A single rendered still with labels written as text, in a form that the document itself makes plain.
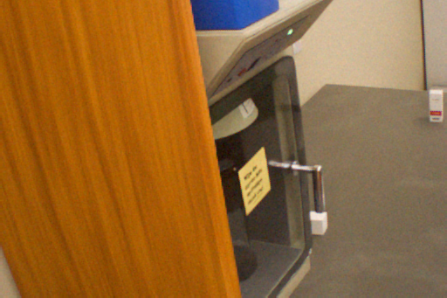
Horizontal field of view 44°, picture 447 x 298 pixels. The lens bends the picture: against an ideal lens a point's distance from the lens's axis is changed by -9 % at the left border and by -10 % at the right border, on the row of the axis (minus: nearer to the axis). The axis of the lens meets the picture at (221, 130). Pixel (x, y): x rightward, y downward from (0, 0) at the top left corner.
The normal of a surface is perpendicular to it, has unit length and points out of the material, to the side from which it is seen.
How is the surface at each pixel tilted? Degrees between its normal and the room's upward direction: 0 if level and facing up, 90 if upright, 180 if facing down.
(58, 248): 90
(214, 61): 90
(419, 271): 0
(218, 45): 90
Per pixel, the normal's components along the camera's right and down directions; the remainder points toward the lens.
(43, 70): -0.52, 0.40
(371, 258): -0.15, -0.91
